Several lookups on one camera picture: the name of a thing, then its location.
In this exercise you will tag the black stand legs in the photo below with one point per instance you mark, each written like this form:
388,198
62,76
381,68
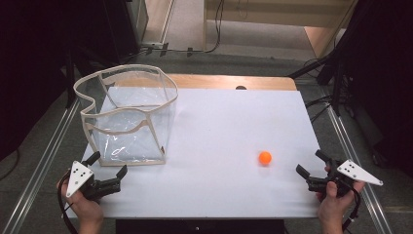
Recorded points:
324,65

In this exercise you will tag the black curtain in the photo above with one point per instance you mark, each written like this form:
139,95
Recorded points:
32,65
383,81

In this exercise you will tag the person's right hand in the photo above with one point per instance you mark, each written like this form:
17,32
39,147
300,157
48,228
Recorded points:
331,208

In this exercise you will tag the light wooden shelf unit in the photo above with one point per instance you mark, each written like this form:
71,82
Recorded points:
279,19

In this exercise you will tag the aluminium floor rail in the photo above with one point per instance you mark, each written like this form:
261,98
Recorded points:
354,156
42,162

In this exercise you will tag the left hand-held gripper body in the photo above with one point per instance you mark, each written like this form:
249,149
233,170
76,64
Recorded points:
79,175

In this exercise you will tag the wooden table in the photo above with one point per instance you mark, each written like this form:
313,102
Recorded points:
211,81

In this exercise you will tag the orange ball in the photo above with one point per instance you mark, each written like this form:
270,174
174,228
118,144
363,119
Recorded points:
265,158

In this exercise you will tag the black monitor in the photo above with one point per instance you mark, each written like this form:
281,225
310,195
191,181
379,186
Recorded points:
201,226

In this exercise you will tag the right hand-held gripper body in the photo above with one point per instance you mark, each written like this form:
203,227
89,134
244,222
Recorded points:
354,171

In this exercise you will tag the person's left hand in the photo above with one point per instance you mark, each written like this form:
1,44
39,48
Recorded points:
86,209

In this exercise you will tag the black cabinet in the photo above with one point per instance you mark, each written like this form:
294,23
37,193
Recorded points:
126,29

